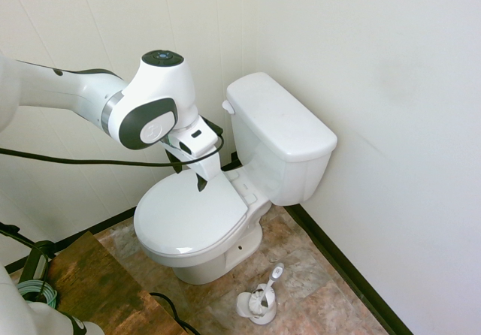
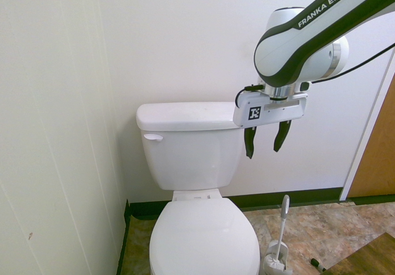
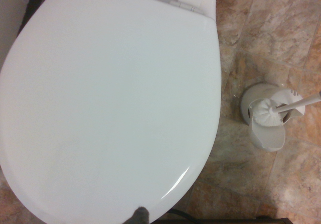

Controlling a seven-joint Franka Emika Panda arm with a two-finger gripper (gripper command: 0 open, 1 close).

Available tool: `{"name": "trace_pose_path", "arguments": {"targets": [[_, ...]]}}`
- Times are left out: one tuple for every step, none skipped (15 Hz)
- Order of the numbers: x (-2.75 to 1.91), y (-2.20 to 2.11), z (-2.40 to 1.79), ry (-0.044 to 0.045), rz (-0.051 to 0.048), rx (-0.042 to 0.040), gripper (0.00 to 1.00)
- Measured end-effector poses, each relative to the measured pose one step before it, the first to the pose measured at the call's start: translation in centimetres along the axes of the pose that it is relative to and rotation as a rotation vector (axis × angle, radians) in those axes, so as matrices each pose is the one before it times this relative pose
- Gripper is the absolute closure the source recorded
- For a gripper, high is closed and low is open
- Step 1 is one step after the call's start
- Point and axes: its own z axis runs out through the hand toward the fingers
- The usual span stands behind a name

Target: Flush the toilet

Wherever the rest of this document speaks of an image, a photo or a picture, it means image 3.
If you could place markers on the white toilet brush holder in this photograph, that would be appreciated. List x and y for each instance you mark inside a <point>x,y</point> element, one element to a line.
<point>269,139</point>

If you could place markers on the white toilet seat lid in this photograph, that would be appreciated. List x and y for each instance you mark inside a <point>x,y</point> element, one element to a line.
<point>110,103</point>

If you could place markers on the white toilet brush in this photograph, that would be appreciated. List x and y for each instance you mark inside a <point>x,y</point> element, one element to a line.
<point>266,113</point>

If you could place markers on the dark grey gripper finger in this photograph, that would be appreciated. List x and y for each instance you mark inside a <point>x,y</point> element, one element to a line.
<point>140,215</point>

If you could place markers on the black baseboard strip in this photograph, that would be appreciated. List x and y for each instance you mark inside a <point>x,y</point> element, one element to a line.
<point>25,10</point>

